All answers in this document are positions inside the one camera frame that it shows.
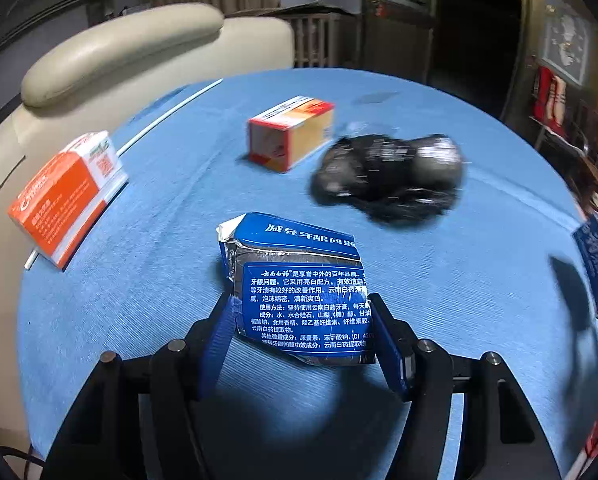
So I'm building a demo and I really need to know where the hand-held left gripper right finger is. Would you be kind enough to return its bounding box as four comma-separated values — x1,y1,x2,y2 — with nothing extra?
366,292,562,480

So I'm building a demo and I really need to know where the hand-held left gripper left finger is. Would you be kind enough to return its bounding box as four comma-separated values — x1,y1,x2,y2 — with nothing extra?
41,292,237,480

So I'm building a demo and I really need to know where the blue printed box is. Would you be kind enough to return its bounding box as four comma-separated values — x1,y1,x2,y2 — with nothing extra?
572,212,598,318

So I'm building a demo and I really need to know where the blue toothpaste box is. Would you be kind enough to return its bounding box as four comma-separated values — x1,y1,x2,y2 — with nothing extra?
215,212,377,367

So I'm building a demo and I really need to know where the black plastic bag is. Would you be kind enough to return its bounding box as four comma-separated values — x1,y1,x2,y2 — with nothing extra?
309,133,467,226

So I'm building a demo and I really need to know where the red and white medicine box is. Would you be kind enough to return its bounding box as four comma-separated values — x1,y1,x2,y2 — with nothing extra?
247,96,336,173

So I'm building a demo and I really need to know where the blue tablecloth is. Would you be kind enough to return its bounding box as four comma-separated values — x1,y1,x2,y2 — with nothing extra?
16,67,598,480

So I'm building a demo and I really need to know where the red cloth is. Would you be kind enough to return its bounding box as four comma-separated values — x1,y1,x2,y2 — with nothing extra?
532,65,570,126

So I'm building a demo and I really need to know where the orange tissue pack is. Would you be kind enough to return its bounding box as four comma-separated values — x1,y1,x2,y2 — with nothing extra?
7,131,130,272

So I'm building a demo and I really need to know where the thin white rod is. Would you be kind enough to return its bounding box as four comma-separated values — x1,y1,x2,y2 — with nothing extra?
25,78,225,271

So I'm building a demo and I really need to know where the wooden door with glass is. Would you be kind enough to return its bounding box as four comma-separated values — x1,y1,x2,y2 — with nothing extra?
504,0,598,126
361,0,440,81

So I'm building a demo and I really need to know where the clear tape patch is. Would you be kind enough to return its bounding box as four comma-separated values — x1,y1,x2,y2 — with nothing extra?
354,91,400,106

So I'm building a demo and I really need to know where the beige leather sofa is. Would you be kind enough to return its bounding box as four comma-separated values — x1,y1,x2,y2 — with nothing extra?
0,2,295,456

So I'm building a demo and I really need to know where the wooden crib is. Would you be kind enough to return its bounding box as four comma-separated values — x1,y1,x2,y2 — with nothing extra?
226,0,357,68

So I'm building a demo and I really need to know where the black cable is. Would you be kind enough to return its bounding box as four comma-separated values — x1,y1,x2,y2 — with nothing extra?
0,445,44,480

